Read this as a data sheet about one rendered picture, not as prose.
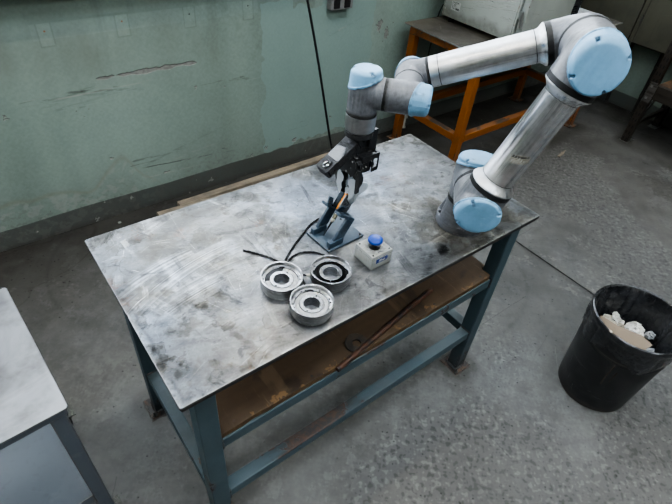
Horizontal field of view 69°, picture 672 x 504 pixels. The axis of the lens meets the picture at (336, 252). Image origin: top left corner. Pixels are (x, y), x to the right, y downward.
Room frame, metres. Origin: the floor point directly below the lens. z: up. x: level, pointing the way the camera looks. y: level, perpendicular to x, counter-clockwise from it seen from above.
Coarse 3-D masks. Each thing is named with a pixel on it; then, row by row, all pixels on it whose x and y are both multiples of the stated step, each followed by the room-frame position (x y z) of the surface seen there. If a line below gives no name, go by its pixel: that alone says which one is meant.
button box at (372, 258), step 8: (360, 248) 0.98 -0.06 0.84; (368, 248) 0.98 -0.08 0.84; (376, 248) 0.98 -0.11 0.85; (384, 248) 0.99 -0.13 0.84; (360, 256) 0.98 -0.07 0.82; (368, 256) 0.96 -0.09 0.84; (376, 256) 0.95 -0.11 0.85; (384, 256) 0.97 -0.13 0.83; (368, 264) 0.95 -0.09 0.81; (376, 264) 0.96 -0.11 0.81
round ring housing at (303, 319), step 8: (296, 288) 0.81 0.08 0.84; (304, 288) 0.83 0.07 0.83; (312, 288) 0.83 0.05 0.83; (320, 288) 0.83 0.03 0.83; (296, 296) 0.80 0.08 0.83; (304, 296) 0.80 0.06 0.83; (312, 296) 0.80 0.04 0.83; (328, 296) 0.81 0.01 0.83; (304, 304) 0.79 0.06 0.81; (312, 304) 0.80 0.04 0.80; (320, 304) 0.78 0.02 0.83; (296, 312) 0.74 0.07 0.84; (312, 312) 0.75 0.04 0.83; (328, 312) 0.75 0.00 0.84; (296, 320) 0.75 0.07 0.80; (304, 320) 0.73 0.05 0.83; (312, 320) 0.73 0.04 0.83; (320, 320) 0.74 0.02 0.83
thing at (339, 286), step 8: (320, 256) 0.94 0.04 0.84; (328, 256) 0.94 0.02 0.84; (336, 256) 0.94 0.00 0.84; (312, 264) 0.90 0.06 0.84; (344, 264) 0.93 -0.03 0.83; (312, 272) 0.87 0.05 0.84; (320, 272) 0.89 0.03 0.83; (328, 272) 0.91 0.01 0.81; (336, 272) 0.91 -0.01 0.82; (312, 280) 0.86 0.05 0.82; (320, 280) 0.85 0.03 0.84; (344, 280) 0.86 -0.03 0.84; (328, 288) 0.84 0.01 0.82; (336, 288) 0.85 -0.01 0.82; (344, 288) 0.87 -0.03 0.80
